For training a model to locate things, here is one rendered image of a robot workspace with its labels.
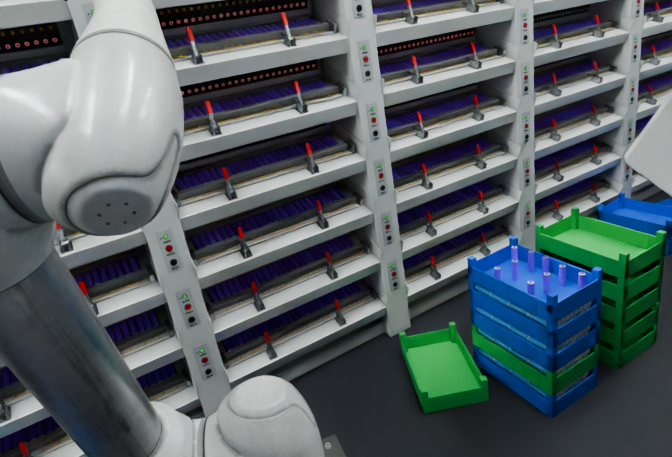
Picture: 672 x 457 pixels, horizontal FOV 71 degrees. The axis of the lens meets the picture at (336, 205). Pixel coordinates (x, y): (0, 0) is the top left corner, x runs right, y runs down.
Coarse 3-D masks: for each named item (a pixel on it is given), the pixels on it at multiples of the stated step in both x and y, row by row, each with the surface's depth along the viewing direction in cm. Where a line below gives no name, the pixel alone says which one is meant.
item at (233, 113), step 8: (320, 88) 147; (328, 88) 147; (336, 88) 148; (288, 96) 142; (296, 96) 142; (304, 96) 143; (312, 96) 145; (320, 96) 146; (328, 96) 146; (256, 104) 137; (264, 104) 138; (272, 104) 139; (280, 104) 140; (288, 104) 142; (216, 112) 133; (224, 112) 133; (232, 112) 134; (240, 112) 135; (248, 112) 136; (256, 112) 138; (184, 120) 129; (192, 120) 129; (200, 120) 130; (216, 120) 132; (224, 120) 134; (184, 128) 128
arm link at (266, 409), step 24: (240, 384) 80; (264, 384) 79; (288, 384) 80; (240, 408) 74; (264, 408) 73; (288, 408) 75; (216, 432) 75; (240, 432) 72; (264, 432) 72; (288, 432) 73; (312, 432) 77; (216, 456) 73; (240, 456) 72; (264, 456) 72; (288, 456) 73; (312, 456) 76
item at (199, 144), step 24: (312, 72) 154; (336, 72) 151; (192, 96) 137; (216, 96) 141; (264, 120) 135; (288, 120) 136; (312, 120) 140; (192, 144) 124; (216, 144) 128; (240, 144) 132
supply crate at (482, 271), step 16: (512, 240) 149; (496, 256) 149; (480, 272) 139; (528, 272) 144; (576, 272) 134; (592, 272) 127; (496, 288) 136; (512, 288) 130; (560, 288) 134; (576, 288) 132; (592, 288) 126; (528, 304) 126; (544, 304) 121; (560, 304) 120; (576, 304) 124
